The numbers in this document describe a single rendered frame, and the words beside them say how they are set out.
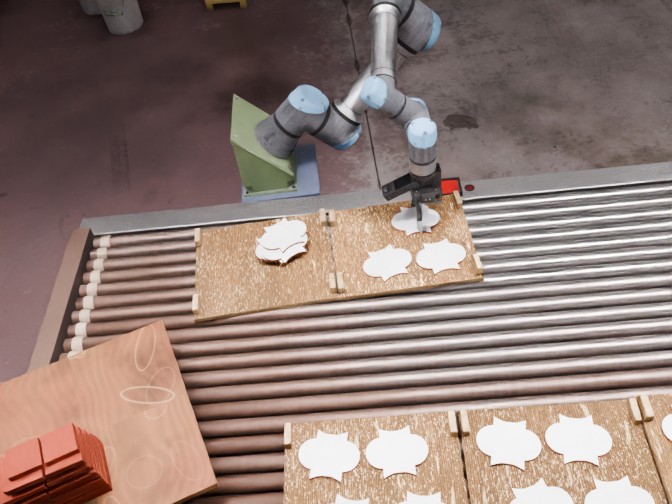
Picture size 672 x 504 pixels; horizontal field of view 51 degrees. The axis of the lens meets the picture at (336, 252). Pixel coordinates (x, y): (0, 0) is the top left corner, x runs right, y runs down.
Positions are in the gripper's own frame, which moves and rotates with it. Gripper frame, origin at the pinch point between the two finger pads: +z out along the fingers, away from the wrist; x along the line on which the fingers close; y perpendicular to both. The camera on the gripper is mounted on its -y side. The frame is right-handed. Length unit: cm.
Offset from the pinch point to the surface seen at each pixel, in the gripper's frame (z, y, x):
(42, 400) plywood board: -9, -101, -52
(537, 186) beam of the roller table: 3.0, 40.4, 9.5
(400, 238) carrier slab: 1.1, -5.6, -6.2
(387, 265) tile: 0.0, -11.1, -16.8
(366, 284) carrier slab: 0.8, -17.9, -22.0
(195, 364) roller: 3, -67, -40
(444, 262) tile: -0.2, 5.0, -18.8
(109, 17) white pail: 92, -161, 318
